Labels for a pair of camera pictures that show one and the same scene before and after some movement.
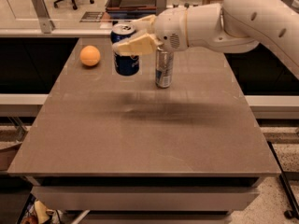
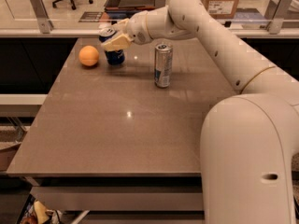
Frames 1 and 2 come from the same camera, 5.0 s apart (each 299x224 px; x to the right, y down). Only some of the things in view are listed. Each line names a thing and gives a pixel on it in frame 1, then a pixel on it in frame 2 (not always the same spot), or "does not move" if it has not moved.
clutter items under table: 36,213 does not move
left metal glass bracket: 41,9 does not move
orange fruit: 90,55 does not move
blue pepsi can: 124,64 -> 114,57
